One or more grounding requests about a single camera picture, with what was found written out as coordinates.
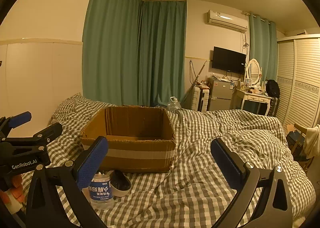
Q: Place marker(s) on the large green curtain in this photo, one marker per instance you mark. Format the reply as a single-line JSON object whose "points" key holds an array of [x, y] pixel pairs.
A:
{"points": [[133, 51]]}

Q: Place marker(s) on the white dressing table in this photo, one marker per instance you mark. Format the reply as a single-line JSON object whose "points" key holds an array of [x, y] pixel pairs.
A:
{"points": [[239, 97]]}

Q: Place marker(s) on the black backpack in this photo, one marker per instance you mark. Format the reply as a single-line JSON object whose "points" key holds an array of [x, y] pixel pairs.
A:
{"points": [[272, 89]]}

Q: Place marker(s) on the broom with long handle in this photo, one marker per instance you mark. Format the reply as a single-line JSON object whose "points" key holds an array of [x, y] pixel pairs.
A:
{"points": [[195, 79]]}

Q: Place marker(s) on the white oval vanity mirror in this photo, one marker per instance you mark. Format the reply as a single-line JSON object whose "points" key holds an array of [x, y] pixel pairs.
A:
{"points": [[253, 72]]}

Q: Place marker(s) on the brown cardboard box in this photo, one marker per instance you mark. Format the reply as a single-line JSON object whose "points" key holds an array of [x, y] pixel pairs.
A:
{"points": [[140, 139]]}

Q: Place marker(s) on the dark slipper white sole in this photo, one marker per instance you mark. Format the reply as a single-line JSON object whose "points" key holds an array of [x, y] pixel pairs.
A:
{"points": [[120, 183]]}

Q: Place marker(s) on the green window curtain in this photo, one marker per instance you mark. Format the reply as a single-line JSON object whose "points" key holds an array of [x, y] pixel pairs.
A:
{"points": [[263, 45]]}

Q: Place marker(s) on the white air conditioner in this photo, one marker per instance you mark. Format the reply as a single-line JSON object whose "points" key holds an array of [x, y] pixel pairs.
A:
{"points": [[227, 21]]}

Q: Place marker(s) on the white suitcase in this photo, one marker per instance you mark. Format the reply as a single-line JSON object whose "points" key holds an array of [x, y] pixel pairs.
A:
{"points": [[200, 98]]}

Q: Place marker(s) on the white louvered wardrobe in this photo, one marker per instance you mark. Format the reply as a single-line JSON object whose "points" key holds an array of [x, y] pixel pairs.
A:
{"points": [[298, 80]]}

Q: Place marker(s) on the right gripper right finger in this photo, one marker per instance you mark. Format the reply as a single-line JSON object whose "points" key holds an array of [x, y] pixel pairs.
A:
{"points": [[273, 208]]}

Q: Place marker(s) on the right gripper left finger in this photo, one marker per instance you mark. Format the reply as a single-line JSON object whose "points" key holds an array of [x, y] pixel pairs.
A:
{"points": [[44, 207]]}

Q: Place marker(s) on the wooden chair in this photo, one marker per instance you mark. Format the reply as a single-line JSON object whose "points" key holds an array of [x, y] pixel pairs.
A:
{"points": [[295, 139]]}

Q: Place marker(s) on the white cloth on chair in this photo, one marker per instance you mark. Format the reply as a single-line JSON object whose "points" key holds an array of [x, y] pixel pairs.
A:
{"points": [[311, 143]]}

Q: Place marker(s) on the grey mini fridge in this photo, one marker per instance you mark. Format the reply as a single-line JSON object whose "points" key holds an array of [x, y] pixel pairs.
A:
{"points": [[220, 94]]}

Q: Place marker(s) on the clear large water jug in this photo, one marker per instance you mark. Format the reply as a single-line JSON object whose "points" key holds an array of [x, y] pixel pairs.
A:
{"points": [[174, 105]]}

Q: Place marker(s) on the cotton swab jar blue label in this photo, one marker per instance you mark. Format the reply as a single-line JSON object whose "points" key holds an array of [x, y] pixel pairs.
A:
{"points": [[100, 192]]}

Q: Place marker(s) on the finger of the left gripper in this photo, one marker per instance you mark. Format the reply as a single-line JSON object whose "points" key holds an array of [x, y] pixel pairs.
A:
{"points": [[9, 123], [46, 131]]}

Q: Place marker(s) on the black wall television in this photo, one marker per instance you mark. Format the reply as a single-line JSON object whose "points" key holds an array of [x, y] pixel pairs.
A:
{"points": [[228, 60]]}

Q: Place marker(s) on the person's left hand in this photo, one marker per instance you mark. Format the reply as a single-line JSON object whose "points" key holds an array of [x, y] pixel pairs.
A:
{"points": [[16, 190]]}

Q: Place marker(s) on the grey checkered bed cover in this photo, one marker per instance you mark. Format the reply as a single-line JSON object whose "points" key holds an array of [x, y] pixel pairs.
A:
{"points": [[194, 192]]}

